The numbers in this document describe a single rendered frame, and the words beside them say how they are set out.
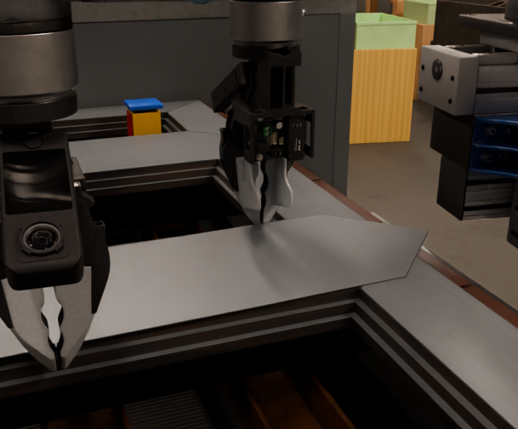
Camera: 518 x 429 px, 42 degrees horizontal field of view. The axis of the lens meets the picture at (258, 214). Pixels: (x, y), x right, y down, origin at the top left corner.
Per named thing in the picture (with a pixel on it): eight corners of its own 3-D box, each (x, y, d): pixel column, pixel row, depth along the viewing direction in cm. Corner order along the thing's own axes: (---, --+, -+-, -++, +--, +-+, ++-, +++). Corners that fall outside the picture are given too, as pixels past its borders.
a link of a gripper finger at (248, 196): (249, 246, 74) (248, 165, 71) (231, 226, 79) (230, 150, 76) (276, 242, 75) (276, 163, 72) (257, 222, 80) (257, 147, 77)
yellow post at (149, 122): (139, 214, 127) (132, 114, 119) (134, 206, 131) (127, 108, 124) (165, 211, 128) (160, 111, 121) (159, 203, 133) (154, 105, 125)
